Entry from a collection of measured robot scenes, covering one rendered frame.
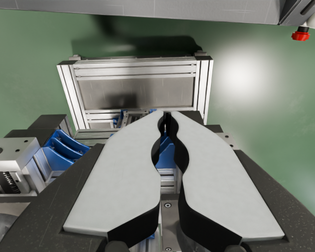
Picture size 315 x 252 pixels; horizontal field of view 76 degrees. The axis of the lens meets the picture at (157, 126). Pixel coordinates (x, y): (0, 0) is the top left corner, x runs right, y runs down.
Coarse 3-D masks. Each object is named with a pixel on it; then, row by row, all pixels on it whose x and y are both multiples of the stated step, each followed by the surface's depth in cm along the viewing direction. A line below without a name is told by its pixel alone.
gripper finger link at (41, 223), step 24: (96, 144) 9; (72, 168) 7; (48, 192) 6; (72, 192) 7; (24, 216) 6; (48, 216) 6; (24, 240) 5; (48, 240) 5; (72, 240) 5; (96, 240) 5
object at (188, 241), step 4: (176, 228) 49; (180, 228) 47; (176, 232) 49; (180, 232) 46; (176, 236) 49; (180, 236) 46; (184, 236) 45; (180, 240) 46; (184, 240) 45; (188, 240) 44; (192, 240) 44; (180, 244) 46; (184, 244) 44; (188, 244) 43; (192, 244) 43; (196, 244) 42; (180, 248) 47; (184, 248) 44; (188, 248) 43; (192, 248) 42; (196, 248) 42; (200, 248) 41
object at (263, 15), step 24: (0, 0) 32; (24, 0) 32; (48, 0) 32; (72, 0) 32; (96, 0) 32; (120, 0) 32; (144, 0) 32; (168, 0) 32; (192, 0) 32; (216, 0) 32; (240, 0) 32; (264, 0) 32
